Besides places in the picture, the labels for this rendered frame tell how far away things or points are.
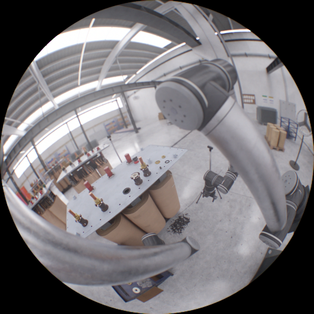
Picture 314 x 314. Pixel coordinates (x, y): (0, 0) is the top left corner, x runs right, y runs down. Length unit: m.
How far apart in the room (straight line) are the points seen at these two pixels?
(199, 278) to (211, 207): 1.44
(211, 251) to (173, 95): 1.99
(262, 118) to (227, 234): 7.51
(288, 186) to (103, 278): 0.86
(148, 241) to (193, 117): 0.64
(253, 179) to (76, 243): 0.39
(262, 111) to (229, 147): 7.95
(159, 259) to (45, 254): 0.24
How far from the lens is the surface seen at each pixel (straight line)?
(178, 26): 5.01
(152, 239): 0.65
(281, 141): 4.95
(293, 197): 0.81
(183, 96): 0.19
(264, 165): 0.29
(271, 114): 8.35
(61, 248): 0.17
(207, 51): 5.48
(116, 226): 1.17
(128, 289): 1.29
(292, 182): 0.81
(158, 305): 2.26
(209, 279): 2.02
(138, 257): 0.24
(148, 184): 0.88
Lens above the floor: 1.94
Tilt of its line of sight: 28 degrees down
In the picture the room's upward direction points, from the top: 19 degrees counter-clockwise
